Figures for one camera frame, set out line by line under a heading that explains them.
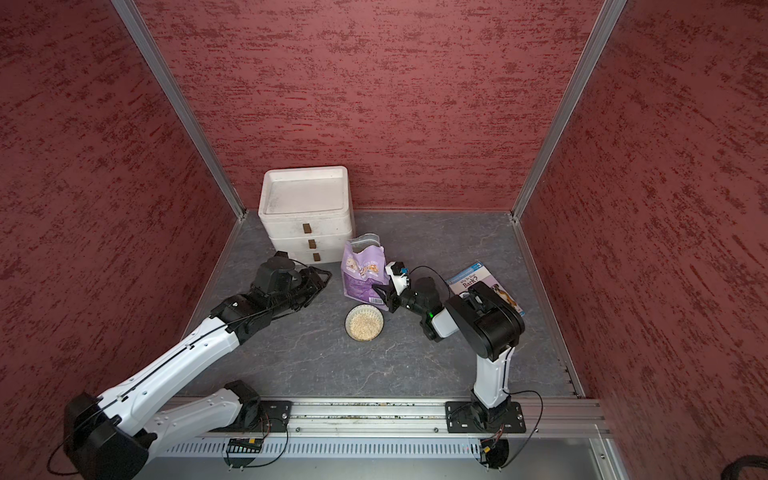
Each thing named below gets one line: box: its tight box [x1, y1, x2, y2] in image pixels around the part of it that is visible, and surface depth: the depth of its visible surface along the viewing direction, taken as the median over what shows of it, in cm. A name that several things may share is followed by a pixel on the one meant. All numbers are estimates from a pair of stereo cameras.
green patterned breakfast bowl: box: [344, 304, 385, 342], surface depth 87 cm
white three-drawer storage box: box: [258, 166, 353, 264], surface depth 94 cm
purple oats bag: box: [341, 232, 389, 312], surface depth 86 cm
